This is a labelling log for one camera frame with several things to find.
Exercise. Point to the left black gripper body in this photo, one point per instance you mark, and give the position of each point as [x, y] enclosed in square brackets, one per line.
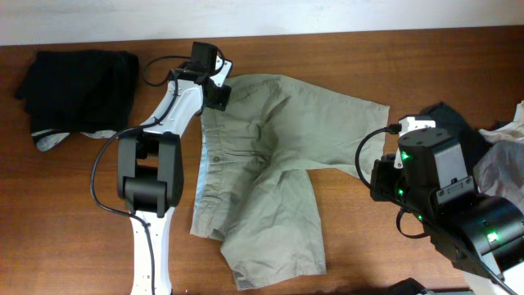
[219, 97]

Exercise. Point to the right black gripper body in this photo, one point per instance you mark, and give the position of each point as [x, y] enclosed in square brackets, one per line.
[382, 180]

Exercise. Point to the khaki cargo shorts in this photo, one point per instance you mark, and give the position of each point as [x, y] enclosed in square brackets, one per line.
[253, 192]

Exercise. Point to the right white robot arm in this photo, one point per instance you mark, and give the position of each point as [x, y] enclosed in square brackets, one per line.
[480, 235]

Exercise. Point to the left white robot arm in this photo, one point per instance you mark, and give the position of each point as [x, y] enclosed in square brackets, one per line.
[150, 172]

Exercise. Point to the dark teal garment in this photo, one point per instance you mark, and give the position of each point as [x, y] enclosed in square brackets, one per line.
[475, 147]

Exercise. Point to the grey brown garment pile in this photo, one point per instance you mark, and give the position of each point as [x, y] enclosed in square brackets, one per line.
[500, 172]

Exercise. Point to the folded black garment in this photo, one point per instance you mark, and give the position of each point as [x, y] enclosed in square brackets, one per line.
[80, 91]

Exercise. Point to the grey cloth under black garment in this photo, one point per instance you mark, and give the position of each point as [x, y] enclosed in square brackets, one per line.
[47, 139]

